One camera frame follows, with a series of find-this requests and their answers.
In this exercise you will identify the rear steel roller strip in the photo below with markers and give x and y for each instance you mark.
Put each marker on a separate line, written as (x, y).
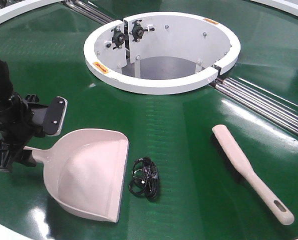
(88, 10)

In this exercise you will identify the green conveyor belt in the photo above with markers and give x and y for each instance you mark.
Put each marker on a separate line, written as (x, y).
(199, 197)

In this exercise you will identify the left black bearing block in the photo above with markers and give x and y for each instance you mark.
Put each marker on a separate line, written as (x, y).
(118, 37)

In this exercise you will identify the pink plastic dustpan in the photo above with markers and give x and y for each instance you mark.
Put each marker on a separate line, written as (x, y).
(84, 172)

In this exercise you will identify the front orange arrow sticker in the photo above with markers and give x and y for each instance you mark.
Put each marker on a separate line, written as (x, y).
(101, 67)

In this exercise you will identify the steel roller strip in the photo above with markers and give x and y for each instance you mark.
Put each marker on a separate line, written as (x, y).
(272, 109)
(88, 10)

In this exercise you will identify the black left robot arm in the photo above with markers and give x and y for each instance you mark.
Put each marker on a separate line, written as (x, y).
(6, 87)

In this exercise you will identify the rear orange arrow sticker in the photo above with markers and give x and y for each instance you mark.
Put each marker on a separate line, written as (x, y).
(211, 21)

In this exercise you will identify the black bearing block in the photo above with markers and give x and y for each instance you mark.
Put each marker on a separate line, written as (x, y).
(138, 30)
(118, 37)

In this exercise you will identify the right black bearing block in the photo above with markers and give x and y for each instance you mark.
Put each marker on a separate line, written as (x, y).
(138, 30)

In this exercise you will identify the orange arrow sticker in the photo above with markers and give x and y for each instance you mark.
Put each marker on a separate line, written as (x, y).
(101, 67)
(211, 21)

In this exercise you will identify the white outer rim left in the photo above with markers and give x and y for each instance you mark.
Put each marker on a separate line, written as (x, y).
(22, 7)

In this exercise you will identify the beige hand brush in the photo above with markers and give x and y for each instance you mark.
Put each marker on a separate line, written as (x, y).
(243, 166)

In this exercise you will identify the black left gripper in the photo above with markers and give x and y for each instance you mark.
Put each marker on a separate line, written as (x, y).
(24, 118)

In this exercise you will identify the white outer rim right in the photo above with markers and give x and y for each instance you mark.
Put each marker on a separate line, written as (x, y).
(289, 6)

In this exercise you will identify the white rim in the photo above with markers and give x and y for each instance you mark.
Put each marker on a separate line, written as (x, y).
(289, 6)
(6, 233)
(22, 7)

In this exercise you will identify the right steel roller strip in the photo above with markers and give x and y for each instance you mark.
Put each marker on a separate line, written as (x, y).
(272, 109)

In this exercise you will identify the white outer rim front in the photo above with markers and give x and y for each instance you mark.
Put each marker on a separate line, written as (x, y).
(6, 233)

